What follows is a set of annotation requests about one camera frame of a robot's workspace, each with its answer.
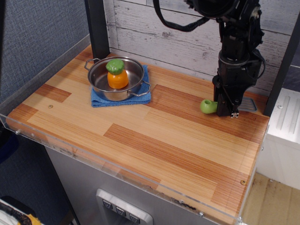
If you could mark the black vertical post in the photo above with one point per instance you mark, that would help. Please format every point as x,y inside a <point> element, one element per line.
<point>284,67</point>
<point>97,28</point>

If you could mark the black vertical post left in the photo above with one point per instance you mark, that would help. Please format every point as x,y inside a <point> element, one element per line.
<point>97,28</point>

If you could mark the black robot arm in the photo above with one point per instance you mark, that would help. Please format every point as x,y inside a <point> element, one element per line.
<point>240,63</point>

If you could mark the green handled grey spatula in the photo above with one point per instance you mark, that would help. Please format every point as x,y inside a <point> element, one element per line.
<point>247,105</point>

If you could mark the silver button control panel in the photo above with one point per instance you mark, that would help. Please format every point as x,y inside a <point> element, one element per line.
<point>123,208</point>

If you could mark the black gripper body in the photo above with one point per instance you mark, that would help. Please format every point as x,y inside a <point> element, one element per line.
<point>235,80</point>

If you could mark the white aluminium rail block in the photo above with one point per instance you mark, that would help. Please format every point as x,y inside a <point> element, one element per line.
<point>280,155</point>

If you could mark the stainless steel pot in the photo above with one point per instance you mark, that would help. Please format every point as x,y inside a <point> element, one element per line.
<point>97,76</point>

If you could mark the orange toy carrot green top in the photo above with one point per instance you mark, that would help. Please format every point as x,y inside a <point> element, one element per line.
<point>117,76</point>

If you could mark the blue folded cloth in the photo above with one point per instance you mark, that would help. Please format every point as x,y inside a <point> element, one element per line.
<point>96,101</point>

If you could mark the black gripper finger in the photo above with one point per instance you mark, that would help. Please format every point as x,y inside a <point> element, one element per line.
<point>225,107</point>
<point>217,91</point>

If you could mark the black vertical post right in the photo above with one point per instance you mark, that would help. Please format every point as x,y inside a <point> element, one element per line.
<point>284,67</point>

